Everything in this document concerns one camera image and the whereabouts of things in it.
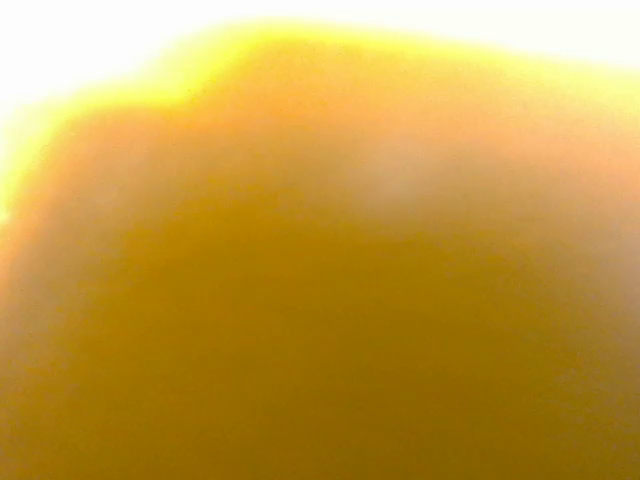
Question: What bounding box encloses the blue and yellow shelf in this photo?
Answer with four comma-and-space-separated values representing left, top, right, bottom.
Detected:
1, 25, 639, 479

